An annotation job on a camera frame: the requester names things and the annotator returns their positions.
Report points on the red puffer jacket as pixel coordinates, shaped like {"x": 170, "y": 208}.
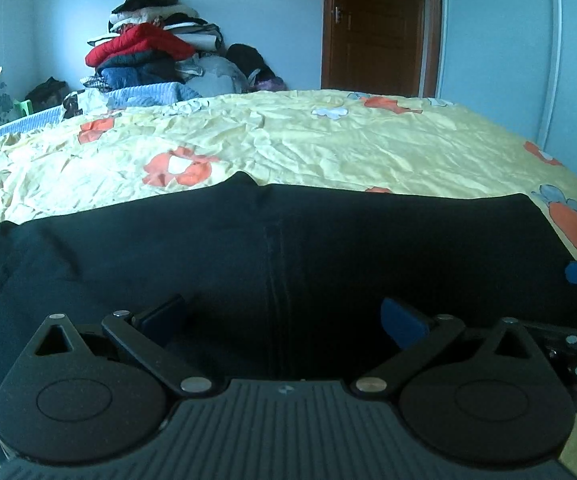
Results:
{"x": 140, "y": 38}

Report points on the blue striped blanket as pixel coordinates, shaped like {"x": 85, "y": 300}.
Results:
{"x": 94, "y": 102}

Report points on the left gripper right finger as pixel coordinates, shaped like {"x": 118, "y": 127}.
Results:
{"x": 472, "y": 396}

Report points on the black pants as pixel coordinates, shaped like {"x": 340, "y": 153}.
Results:
{"x": 283, "y": 281}

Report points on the brown wooden door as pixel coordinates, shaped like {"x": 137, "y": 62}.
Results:
{"x": 382, "y": 46}

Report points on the grey garment bundle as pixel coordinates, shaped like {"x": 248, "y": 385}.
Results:
{"x": 211, "y": 75}

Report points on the dark navy folded clothes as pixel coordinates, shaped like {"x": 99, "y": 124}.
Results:
{"x": 138, "y": 69}

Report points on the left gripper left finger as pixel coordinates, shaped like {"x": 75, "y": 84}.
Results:
{"x": 80, "y": 394}

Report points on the black backpack by wall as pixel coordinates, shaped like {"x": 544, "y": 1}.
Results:
{"x": 258, "y": 73}

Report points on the black bag on floor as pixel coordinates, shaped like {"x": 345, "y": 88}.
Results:
{"x": 50, "y": 93}

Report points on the white wardrobe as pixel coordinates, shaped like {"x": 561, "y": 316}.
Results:
{"x": 515, "y": 62}

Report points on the yellow floral bed sheet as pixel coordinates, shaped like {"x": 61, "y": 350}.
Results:
{"x": 267, "y": 428}

